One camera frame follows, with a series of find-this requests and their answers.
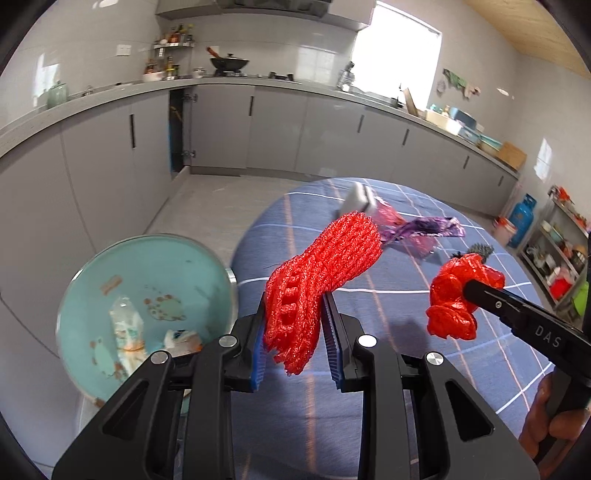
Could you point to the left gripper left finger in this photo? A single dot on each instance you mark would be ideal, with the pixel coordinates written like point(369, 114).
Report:
point(172, 406)

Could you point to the metal spice rack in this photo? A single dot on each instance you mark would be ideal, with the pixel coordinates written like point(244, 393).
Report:
point(163, 62)

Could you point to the grey base cabinets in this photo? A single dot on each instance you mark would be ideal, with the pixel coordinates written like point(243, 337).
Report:
point(95, 170)

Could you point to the range hood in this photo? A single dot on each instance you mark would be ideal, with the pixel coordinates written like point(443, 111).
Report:
point(351, 15)

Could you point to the right hand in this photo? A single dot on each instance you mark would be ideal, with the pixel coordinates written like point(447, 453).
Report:
point(566, 426)

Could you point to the blue gas cylinder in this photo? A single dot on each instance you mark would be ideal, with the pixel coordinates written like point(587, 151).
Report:
point(522, 218)

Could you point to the teal round trash bin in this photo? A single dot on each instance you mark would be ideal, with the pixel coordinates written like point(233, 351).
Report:
point(170, 282)

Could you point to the metal storage shelf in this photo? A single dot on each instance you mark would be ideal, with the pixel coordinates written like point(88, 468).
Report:
point(556, 251)

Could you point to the red orange plastic bag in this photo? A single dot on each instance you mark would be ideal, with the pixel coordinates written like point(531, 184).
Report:
point(450, 314)

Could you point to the black wok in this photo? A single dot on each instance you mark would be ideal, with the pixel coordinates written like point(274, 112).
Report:
point(224, 65)

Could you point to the green ceramic teapot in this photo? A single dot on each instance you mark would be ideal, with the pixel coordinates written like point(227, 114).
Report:
point(57, 95)

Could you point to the white red-print plastic bag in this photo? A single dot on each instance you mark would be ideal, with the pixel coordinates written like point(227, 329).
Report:
point(181, 342)

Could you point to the purple snack wrapper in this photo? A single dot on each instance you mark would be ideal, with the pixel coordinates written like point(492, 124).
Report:
point(422, 227)

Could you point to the red white bucket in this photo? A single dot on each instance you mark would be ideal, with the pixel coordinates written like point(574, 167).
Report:
point(503, 231)

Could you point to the black foam fruit net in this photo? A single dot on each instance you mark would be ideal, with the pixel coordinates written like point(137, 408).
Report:
point(481, 249)

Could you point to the red foam fruit net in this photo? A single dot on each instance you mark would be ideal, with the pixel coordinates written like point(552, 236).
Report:
point(346, 249)

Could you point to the pink transparent wrapper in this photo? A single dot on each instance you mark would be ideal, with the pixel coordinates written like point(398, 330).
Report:
point(388, 215)

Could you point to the wooden cutting board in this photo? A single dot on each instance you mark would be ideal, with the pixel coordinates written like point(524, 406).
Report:
point(512, 156)

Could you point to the white black sponge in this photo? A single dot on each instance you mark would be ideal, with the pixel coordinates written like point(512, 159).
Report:
point(360, 198)

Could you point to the blue plaid tablecloth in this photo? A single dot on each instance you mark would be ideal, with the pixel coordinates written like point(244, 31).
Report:
point(301, 426)

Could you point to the clear tall plastic bag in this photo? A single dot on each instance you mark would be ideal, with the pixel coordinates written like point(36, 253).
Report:
point(128, 333)

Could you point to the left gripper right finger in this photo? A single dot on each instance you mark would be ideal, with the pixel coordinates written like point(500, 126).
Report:
point(420, 414)

